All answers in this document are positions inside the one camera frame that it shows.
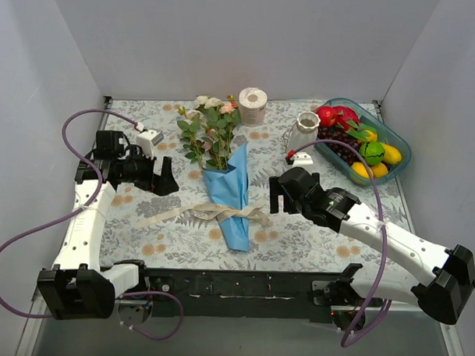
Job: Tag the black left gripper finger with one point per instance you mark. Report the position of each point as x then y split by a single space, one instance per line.
165 177
164 186

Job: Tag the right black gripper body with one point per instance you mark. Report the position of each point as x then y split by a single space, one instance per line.
285 191

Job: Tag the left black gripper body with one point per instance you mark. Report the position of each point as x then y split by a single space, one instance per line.
154 177

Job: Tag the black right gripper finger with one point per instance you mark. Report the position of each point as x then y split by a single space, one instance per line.
288 204
275 192

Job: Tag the blue wrapping paper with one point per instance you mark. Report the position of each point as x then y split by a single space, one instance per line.
231 188

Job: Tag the beige ribbon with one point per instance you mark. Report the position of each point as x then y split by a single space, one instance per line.
211 211

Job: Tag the white rose flower stem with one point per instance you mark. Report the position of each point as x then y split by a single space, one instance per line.
196 143

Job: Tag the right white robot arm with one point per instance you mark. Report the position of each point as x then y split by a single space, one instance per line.
440 280

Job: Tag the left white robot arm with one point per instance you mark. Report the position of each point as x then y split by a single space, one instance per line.
76 286

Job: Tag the white ribbed ceramic vase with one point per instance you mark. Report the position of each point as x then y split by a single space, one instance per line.
303 131

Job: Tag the yellow lemon front left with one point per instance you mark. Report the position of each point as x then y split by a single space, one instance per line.
360 172

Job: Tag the yellow lemon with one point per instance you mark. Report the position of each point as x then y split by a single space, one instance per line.
392 155
379 170
360 172

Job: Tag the floral patterned tablecloth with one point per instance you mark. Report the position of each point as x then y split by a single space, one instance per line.
287 243

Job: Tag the pink rose flower stem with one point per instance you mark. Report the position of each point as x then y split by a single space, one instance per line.
217 145

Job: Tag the pink bud flower stem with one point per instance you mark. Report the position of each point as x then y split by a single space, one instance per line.
211 111

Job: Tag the yellow lemon front right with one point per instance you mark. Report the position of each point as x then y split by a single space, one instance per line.
379 170

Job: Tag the green round fruit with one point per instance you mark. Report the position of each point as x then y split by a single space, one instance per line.
373 152

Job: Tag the yellow fruit under leaves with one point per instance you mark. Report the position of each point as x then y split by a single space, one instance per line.
369 135

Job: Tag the toilet paper roll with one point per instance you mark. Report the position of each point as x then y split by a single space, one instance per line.
252 106

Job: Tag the red apple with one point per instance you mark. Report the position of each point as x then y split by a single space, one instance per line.
327 116

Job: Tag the teal plastic fruit container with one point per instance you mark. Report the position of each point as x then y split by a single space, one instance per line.
385 134

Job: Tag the peach rose flower stem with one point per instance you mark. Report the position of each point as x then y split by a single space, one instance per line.
229 115

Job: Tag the pink dragon fruit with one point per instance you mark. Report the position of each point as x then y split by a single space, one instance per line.
345 118

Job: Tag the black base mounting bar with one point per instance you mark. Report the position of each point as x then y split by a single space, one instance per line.
254 295

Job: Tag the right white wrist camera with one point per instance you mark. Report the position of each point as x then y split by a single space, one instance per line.
301 160

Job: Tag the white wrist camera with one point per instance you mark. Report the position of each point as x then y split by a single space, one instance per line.
148 141
301 160

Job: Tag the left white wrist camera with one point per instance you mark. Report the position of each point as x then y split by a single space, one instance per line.
148 141

